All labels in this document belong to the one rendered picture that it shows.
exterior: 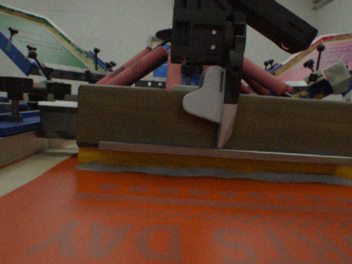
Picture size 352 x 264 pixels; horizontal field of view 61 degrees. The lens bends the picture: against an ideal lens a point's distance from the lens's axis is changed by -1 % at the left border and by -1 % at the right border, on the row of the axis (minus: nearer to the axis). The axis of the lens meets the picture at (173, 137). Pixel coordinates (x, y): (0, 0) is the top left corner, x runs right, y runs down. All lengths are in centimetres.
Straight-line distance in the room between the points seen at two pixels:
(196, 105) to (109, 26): 447
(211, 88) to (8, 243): 24
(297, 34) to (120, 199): 26
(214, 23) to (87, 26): 454
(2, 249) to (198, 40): 26
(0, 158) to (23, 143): 5
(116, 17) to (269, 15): 447
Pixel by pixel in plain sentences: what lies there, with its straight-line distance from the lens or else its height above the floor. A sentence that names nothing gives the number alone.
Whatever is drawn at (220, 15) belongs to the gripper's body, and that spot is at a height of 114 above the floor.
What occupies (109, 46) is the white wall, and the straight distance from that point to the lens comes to 473.
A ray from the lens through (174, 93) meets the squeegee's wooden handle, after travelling 35.
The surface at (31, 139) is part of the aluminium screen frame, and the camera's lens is 45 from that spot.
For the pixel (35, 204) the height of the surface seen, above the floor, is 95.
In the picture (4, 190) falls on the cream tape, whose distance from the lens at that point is 31.
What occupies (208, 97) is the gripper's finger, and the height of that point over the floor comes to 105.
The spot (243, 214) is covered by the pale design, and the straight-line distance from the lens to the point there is 26.
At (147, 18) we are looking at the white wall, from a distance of 474.
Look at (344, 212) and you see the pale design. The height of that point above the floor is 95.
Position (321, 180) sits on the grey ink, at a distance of 41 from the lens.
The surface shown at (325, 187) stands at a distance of 39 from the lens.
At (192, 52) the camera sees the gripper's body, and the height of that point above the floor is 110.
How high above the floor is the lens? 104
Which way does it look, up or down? 7 degrees down
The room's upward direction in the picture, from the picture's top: 4 degrees clockwise
